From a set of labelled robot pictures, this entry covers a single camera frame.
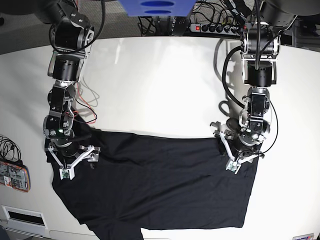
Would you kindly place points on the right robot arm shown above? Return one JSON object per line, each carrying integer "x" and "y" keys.
{"x": 71, "y": 36}

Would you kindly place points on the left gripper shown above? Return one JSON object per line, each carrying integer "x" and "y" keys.
{"x": 243, "y": 146}

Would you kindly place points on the white power strip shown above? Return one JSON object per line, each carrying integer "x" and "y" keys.
{"x": 219, "y": 29}

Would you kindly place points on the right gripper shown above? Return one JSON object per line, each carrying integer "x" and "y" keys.
{"x": 67, "y": 153}

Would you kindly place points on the black T-shirt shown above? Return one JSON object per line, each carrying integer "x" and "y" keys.
{"x": 154, "y": 183}

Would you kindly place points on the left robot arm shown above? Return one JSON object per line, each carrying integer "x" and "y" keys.
{"x": 260, "y": 46}

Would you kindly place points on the blue plastic bin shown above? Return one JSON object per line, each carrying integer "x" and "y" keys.
{"x": 145, "y": 8}

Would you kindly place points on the card at table edge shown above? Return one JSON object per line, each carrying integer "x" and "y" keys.
{"x": 309, "y": 236}

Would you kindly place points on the orange electronics case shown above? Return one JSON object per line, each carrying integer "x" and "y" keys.
{"x": 15, "y": 176}

